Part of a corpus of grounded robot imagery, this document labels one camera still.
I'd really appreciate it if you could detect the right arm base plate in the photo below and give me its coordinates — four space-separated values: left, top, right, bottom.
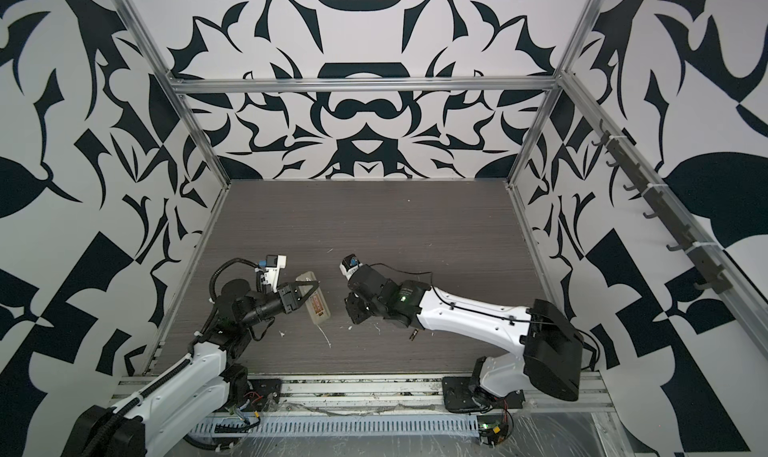
441 377 525 414

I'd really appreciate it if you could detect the small circuit board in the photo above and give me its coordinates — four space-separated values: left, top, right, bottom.
478 412 514 447

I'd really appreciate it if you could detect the wall hook rail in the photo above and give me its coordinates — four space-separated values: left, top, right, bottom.
595 120 737 294

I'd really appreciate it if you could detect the white slotted cable duct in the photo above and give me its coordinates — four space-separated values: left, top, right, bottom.
190 414 480 439

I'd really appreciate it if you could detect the white remote control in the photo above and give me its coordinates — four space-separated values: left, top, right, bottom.
296 271 331 326

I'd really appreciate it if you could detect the aluminium front rail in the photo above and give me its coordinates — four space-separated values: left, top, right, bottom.
113 372 616 419

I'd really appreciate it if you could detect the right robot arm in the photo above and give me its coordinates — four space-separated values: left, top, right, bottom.
340 255 584 410

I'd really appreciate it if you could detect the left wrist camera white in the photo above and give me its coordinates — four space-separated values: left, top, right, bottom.
255 255 287 294

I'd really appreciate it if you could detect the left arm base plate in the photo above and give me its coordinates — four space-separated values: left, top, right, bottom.
241 378 283 412

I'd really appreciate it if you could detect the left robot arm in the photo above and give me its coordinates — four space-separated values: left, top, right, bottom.
62 255 319 456

